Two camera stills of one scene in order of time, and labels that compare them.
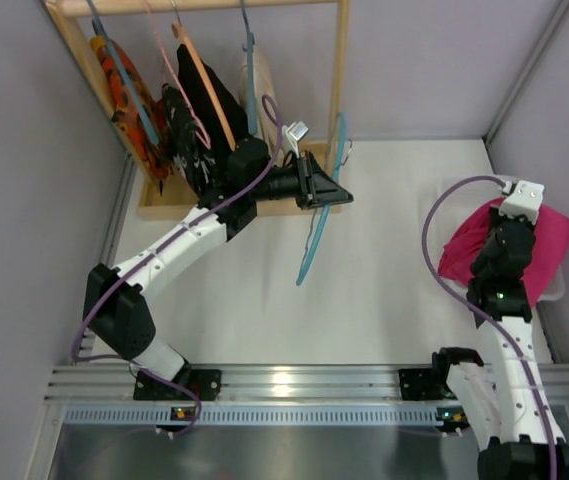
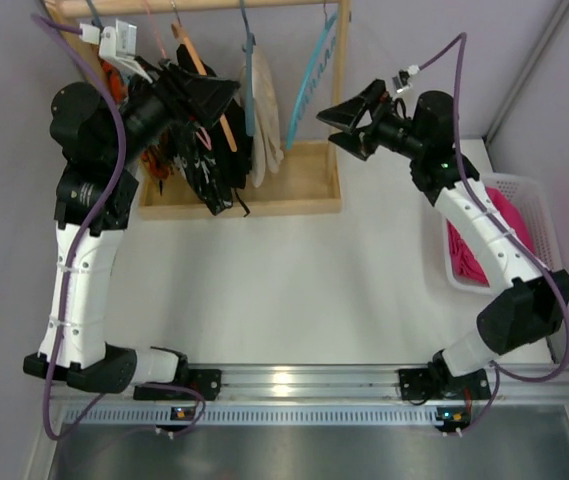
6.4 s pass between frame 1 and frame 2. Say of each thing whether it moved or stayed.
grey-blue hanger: stayed
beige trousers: stayed
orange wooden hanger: stayed
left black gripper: moved
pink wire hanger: stayed
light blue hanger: moved
